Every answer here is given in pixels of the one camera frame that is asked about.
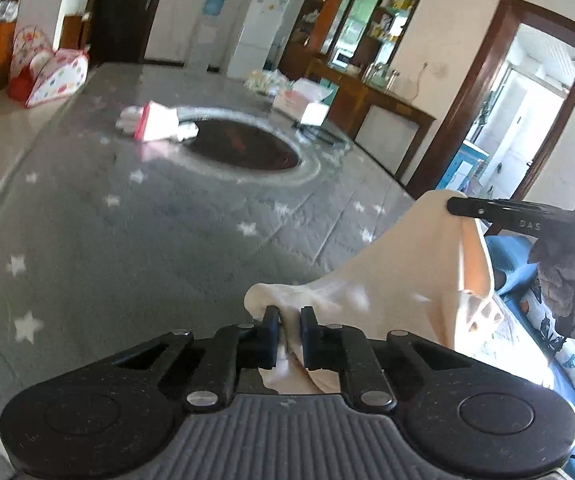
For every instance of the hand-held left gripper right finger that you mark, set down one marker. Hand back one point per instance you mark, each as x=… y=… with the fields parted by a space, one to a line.
x=309 y=332

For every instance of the blue butterfly-print bedding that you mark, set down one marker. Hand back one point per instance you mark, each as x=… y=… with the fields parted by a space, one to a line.
x=557 y=350

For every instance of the person's right hand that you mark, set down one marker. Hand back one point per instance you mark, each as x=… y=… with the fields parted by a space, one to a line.
x=565 y=282

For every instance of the white refrigerator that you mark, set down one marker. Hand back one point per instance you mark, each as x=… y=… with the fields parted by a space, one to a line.
x=257 y=35

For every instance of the colourful patterned bag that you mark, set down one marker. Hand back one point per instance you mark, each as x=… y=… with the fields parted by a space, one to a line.
x=55 y=72

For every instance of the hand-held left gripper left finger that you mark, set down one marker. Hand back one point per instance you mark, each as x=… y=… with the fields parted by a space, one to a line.
x=269 y=332

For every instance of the pink and white box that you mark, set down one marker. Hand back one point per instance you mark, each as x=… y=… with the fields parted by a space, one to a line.
x=302 y=100

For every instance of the white water dispenser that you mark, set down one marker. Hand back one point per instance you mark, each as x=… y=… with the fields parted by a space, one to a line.
x=207 y=35

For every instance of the blue box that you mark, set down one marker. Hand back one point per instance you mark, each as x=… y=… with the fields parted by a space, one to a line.
x=462 y=170

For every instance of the brown wooden door frame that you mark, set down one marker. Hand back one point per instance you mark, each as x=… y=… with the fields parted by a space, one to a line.
x=467 y=95

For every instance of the dark round tabletop inset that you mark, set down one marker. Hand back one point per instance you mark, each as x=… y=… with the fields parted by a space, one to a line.
x=245 y=142

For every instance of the pale patterned packet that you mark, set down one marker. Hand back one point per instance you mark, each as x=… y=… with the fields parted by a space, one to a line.
x=266 y=82

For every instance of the red fabric item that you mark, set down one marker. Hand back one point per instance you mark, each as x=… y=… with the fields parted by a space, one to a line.
x=19 y=85

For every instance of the dark wooden door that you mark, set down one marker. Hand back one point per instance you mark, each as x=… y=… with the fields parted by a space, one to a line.
x=127 y=10

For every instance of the cream cloth garment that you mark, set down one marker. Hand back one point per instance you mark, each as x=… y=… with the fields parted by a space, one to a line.
x=397 y=280

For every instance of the dark wooden shelf cabinet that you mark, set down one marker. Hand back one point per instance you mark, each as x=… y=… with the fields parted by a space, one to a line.
x=352 y=25

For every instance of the pink and white folded clothes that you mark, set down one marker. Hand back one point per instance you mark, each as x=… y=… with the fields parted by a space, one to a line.
x=155 y=122

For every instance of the dark wooden sideboard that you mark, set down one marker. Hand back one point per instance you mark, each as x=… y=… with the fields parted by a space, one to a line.
x=392 y=115

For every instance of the grey star-print blanket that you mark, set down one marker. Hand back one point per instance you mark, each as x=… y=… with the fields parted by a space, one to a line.
x=117 y=240

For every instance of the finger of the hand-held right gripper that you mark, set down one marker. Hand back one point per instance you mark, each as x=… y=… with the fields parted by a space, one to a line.
x=497 y=212

